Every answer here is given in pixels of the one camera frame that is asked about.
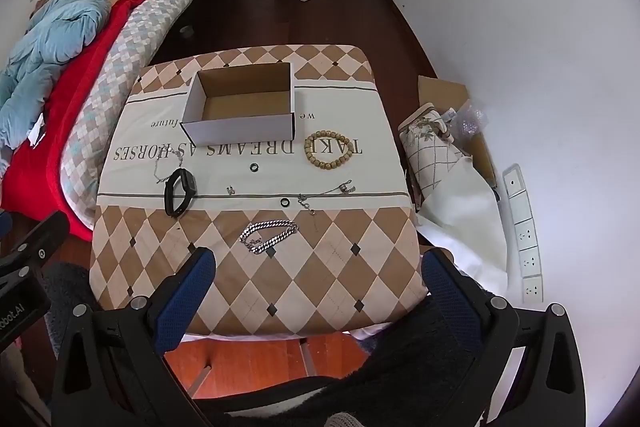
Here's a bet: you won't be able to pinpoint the floral cloth bag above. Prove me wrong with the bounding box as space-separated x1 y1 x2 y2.
398 103 473 208

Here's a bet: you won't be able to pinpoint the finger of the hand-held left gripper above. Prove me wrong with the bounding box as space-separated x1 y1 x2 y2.
0 210 69 280

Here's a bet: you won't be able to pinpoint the thick silver chain bracelet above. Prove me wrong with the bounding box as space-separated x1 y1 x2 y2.
239 219 300 257

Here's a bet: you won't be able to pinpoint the clear plastic bag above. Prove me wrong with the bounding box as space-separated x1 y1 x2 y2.
447 102 488 138

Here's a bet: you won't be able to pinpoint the brown cardboard sheet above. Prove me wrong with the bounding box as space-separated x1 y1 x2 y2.
417 76 498 188

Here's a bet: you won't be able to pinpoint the black hair accessories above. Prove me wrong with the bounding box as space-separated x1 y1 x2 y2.
164 168 197 217

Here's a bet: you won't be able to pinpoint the printed checked tablecloth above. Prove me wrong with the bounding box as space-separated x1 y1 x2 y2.
90 43 431 338

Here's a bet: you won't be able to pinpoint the white paper tag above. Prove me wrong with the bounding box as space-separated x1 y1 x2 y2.
27 112 48 148

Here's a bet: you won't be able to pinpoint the white power strip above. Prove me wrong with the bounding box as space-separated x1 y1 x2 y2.
501 164 545 305

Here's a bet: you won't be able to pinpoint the bed with blankets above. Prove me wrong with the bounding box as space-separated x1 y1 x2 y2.
0 0 221 240

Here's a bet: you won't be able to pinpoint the person's black fleece clothing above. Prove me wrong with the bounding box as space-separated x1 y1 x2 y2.
45 257 501 427

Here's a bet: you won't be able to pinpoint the bed with patterned quilt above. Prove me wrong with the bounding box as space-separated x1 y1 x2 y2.
60 0 236 228

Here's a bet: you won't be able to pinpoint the white cloth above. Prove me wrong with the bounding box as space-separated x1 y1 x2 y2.
415 157 508 298

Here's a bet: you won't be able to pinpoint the wooden bead bracelet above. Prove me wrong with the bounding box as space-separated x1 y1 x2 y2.
304 131 362 172

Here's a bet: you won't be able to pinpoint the white cardboard box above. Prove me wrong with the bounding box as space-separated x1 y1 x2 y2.
180 63 297 148

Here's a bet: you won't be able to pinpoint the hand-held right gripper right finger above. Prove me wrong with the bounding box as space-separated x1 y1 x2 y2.
420 248 588 427

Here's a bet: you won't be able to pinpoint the thin silver necklace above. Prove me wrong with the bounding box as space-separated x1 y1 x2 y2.
150 146 183 185

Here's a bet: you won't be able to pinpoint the light blue duvet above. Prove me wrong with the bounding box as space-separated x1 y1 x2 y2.
0 0 112 150

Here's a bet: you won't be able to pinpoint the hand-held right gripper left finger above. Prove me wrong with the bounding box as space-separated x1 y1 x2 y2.
50 247 218 427

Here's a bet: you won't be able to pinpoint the silver pendant necklace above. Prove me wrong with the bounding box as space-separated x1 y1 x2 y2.
297 179 357 215

